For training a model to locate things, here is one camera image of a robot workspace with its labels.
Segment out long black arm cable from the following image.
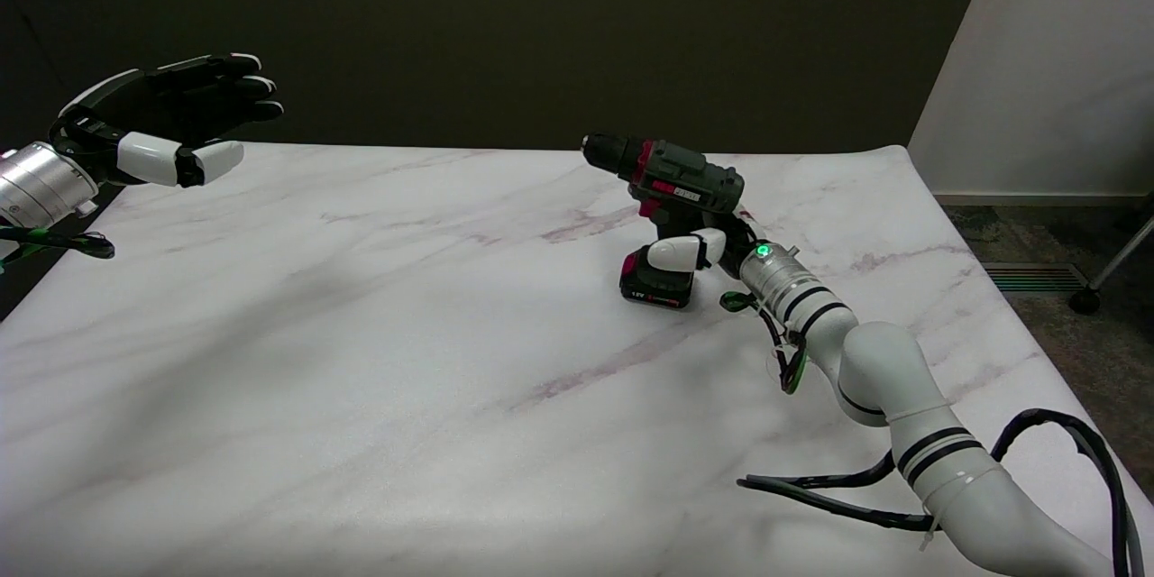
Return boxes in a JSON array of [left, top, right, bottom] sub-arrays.
[[737, 408, 1147, 577]]

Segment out black green left wrist cable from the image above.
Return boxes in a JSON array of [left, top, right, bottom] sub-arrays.
[[0, 224, 116, 273]]

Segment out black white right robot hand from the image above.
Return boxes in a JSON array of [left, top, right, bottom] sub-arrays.
[[646, 209, 764, 276]]

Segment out floor vent grille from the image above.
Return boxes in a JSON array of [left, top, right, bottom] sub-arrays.
[[982, 262, 1093, 294]]

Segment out green black right wrist cables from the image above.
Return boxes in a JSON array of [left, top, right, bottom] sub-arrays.
[[719, 288, 811, 396]]

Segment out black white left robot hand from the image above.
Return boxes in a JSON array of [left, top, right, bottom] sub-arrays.
[[50, 52, 286, 189]]

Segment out dark green power screwdriver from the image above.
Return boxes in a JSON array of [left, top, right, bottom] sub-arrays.
[[581, 132, 746, 310]]

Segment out chair leg with caster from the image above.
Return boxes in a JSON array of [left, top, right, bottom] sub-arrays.
[[1068, 215, 1154, 316]]

